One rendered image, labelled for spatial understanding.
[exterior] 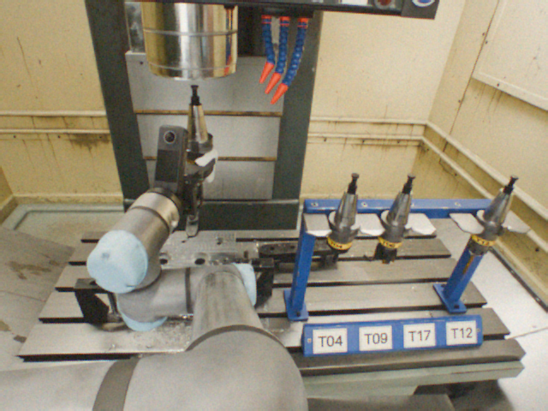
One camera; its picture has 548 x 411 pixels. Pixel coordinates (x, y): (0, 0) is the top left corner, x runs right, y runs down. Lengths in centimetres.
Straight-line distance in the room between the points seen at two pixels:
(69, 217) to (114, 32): 103
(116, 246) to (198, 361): 30
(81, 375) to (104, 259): 29
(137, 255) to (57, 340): 52
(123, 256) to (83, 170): 138
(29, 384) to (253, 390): 11
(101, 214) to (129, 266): 141
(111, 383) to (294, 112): 110
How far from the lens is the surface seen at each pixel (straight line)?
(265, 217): 138
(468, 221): 83
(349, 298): 99
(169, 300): 55
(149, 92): 115
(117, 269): 48
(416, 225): 76
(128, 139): 128
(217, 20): 59
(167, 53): 60
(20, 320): 137
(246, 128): 117
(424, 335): 94
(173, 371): 19
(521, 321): 130
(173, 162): 59
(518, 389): 120
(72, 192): 192
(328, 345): 85
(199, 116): 69
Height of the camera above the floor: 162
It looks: 34 degrees down
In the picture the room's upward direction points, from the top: 4 degrees clockwise
